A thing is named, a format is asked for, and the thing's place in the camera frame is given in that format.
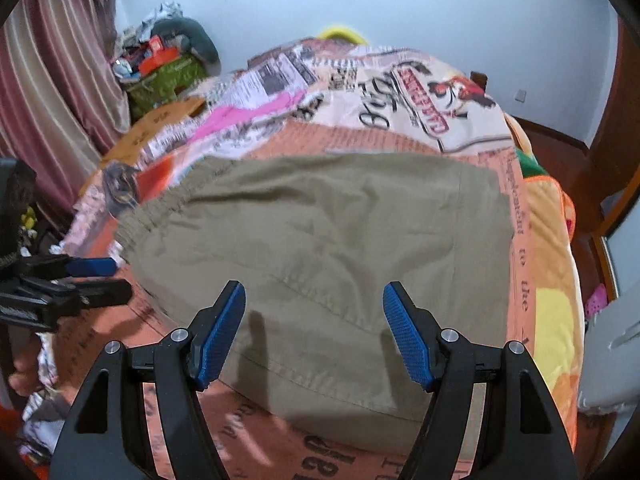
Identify yellow curved foam piece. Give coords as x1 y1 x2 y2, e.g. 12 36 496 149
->
320 22 366 44

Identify green fabric bag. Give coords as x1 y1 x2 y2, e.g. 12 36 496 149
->
122 55 208 123

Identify orange yellow fleece blanket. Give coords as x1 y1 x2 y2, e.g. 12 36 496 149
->
505 115 587 411

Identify pink slipper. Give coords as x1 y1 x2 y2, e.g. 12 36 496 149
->
585 284 607 317

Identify brown wooden door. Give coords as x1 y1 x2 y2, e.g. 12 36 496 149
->
585 12 640 161

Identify pile of crumpled clothes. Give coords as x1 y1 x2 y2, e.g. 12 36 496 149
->
117 2 183 43

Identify grey pillow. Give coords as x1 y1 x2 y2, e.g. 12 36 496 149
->
152 17 222 77

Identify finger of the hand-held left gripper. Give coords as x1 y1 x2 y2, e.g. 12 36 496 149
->
0 279 134 331
20 255 119 281

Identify khaki green pants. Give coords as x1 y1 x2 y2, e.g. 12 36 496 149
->
115 152 516 426

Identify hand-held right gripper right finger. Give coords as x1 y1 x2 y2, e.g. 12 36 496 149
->
382 281 581 480

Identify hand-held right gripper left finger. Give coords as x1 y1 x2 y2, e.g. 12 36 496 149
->
50 280 247 480

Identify newspaper printed blanket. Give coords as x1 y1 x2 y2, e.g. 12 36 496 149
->
37 37 576 480

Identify white plastic container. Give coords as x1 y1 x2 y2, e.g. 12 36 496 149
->
579 300 640 412

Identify pink striped curtain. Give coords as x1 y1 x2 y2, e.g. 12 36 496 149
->
0 0 133 211

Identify orange box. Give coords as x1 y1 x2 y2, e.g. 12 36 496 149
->
137 47 181 75

